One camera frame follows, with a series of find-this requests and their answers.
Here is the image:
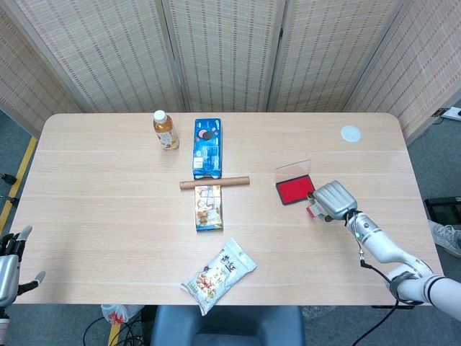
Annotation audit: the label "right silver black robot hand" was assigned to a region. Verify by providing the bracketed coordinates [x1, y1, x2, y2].
[306, 180, 359, 223]

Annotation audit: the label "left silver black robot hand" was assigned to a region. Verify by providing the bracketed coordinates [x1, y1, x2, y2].
[0, 226, 47, 307]

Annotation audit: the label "small red stamp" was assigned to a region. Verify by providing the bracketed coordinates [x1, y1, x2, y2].
[305, 201, 326, 220]

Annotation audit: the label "red ink pad clear lid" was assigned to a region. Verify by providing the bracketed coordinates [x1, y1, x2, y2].
[274, 159, 316, 207]

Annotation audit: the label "white round table grommet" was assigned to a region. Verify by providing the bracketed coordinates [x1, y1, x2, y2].
[340, 125, 362, 143]

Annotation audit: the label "brown wooden rolling pin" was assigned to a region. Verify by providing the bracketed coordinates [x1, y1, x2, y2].
[179, 175, 251, 191]

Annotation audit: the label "black box on floor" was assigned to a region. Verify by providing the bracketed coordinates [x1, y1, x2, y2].
[424, 196, 461, 225]

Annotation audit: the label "red white plastic bag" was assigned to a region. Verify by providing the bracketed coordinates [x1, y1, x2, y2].
[100, 303, 143, 324]

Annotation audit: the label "grey sneaker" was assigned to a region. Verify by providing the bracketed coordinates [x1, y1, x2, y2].
[428, 220, 461, 257]

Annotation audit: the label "yellow blue snack box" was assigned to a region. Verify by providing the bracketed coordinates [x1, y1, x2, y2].
[194, 185, 225, 232]

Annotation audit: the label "silver peanut snack bag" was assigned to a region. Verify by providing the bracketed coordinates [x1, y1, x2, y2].
[180, 236, 258, 316]

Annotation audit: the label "blue cookie box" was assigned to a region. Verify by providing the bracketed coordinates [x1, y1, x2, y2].
[192, 117, 223, 180]

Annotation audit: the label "white power strip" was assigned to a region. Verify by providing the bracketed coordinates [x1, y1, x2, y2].
[434, 107, 461, 122]

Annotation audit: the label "dark blue chair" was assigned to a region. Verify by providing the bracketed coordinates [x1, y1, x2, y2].
[150, 305, 306, 346]

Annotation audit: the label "woven bamboo folding screen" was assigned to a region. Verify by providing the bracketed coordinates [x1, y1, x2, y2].
[0, 0, 461, 143]

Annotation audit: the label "yellow tea bottle white cap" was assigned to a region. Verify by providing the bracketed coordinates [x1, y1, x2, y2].
[152, 110, 180, 151]

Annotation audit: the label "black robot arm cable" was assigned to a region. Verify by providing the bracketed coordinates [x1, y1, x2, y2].
[351, 216, 415, 346]

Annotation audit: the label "black floor cables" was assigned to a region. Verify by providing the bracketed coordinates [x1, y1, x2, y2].
[83, 313, 152, 346]

